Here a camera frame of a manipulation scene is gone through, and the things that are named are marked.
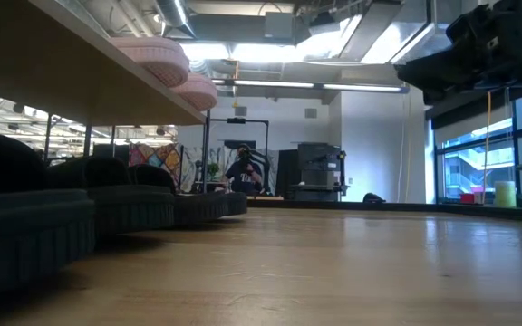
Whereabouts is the black equipment cabinet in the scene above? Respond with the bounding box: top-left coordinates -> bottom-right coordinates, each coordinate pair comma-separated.
278,142 -> 349,203

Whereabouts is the ceiling tube light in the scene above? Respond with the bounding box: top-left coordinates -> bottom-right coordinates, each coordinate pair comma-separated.
210,79 -> 410,95

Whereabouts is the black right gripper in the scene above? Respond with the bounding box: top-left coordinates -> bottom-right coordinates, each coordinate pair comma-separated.
394,0 -> 522,107

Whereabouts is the wooden shelf board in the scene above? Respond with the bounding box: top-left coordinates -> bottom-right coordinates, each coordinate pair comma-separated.
0,0 -> 212,196

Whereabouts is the person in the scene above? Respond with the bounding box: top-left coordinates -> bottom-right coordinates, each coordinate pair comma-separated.
223,143 -> 265,196

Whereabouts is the black camera gantry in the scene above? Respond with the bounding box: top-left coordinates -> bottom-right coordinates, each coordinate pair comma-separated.
208,116 -> 271,194

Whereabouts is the pink slide sandal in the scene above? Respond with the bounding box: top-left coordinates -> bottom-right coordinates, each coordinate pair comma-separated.
169,72 -> 219,112
109,35 -> 191,89

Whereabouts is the colourful wall hanging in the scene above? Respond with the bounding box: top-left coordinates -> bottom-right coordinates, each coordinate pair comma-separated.
128,143 -> 183,181

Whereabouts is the yellow-green cup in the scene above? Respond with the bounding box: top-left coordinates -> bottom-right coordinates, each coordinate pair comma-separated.
494,180 -> 518,208

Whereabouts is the round silver ceiling duct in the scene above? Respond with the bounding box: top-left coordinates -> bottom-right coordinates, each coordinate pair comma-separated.
154,0 -> 198,41

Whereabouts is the large rectangular silver duct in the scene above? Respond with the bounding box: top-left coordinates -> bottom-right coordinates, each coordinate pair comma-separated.
360,0 -> 475,64

